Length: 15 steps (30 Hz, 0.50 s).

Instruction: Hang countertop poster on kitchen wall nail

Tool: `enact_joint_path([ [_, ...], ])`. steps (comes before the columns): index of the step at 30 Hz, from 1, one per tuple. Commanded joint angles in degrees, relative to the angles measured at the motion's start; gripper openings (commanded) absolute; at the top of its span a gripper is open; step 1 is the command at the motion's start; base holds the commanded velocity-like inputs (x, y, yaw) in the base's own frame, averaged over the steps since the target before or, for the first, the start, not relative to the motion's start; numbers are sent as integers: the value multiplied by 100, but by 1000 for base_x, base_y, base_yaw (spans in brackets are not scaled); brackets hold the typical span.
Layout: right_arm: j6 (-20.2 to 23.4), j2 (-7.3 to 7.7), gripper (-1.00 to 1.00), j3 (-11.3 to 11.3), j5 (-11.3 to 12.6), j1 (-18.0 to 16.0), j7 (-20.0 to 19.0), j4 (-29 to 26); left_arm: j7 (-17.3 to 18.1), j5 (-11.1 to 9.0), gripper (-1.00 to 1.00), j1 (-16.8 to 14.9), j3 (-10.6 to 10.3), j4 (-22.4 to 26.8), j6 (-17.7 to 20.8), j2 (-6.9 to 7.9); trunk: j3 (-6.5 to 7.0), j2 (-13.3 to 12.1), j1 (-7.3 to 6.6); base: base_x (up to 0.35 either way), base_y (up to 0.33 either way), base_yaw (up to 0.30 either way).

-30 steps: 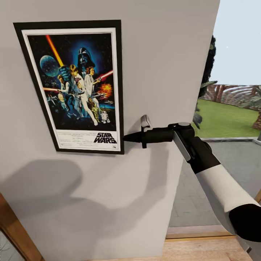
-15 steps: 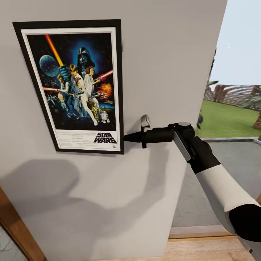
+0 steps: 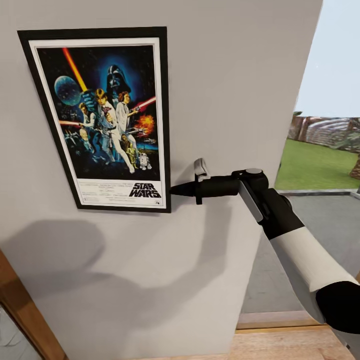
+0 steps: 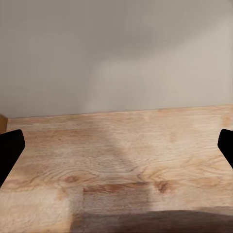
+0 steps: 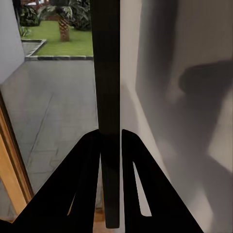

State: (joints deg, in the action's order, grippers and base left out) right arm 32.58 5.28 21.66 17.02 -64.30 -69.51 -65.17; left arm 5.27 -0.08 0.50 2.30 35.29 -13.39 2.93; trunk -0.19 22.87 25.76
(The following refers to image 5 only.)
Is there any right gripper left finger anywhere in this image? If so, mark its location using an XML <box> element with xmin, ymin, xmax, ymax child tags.
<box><xmin>5</xmin><ymin>129</ymin><xmax>100</xmax><ymax>233</ymax></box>

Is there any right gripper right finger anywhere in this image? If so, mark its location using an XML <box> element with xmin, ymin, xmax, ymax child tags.
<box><xmin>122</xmin><ymin>129</ymin><xmax>203</xmax><ymax>233</ymax></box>

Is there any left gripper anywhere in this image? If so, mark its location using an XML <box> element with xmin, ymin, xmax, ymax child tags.
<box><xmin>1</xmin><ymin>221</ymin><xmax>12</xmax><ymax>233</ymax></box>

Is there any poster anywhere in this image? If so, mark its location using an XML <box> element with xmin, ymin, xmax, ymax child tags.
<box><xmin>89</xmin><ymin>0</ymin><xmax>120</xmax><ymax>229</ymax></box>

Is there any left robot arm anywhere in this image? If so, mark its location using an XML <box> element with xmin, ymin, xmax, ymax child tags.
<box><xmin>0</xmin><ymin>219</ymin><xmax>12</xmax><ymax>233</ymax></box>

